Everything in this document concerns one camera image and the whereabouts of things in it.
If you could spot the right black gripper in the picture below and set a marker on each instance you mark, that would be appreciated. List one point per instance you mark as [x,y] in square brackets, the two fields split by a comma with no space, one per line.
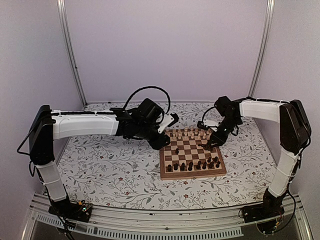
[219,139]

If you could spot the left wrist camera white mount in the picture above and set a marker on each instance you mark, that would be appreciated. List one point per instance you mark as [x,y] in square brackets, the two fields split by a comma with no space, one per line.
[168,121]

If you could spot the left aluminium frame post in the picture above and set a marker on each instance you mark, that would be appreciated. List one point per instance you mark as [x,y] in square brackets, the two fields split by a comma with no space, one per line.
[62,12]

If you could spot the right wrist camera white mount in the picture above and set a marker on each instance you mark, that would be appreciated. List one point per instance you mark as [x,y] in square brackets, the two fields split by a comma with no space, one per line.
[208,125]

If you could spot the aluminium frame post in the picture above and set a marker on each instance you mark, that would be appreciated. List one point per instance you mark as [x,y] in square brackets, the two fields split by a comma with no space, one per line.
[62,12]
[270,5]

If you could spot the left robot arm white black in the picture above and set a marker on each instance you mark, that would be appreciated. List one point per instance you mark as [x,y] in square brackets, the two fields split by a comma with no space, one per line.
[145,122]

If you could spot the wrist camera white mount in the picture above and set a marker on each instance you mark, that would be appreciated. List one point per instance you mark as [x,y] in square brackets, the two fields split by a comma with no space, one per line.
[168,121]
[208,125]

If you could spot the front aluminium rail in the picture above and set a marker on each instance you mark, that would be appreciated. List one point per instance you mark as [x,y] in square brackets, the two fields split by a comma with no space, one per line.
[111,223]

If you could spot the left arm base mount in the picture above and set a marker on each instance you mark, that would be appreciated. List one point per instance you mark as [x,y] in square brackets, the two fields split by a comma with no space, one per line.
[78,211]

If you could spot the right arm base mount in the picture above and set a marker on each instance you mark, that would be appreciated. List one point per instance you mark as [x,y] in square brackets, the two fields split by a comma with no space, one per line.
[267,217]

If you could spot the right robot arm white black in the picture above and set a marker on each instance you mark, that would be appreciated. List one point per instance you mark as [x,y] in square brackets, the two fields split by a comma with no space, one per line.
[292,128]

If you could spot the dark chess piece front corner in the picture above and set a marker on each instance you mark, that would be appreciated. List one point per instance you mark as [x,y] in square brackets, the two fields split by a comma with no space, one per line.
[169,168]

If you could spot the floral patterned table mat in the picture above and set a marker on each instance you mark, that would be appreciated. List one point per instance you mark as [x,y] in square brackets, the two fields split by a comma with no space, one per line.
[114,172]

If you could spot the right aluminium frame post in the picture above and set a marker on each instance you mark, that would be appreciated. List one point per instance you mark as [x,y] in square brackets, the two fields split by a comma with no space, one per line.
[270,5]

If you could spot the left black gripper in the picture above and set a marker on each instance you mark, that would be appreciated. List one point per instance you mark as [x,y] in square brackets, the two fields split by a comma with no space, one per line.
[161,143]

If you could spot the light chess piece back left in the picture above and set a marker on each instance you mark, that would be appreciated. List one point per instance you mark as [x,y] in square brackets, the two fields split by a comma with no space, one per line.
[172,135]

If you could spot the wooden chess board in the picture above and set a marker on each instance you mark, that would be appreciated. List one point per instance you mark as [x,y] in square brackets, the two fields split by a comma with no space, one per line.
[185,158]

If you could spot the dark chess piece corner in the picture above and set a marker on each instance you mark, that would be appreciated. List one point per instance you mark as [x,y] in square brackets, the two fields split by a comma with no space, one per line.
[211,165]
[169,168]

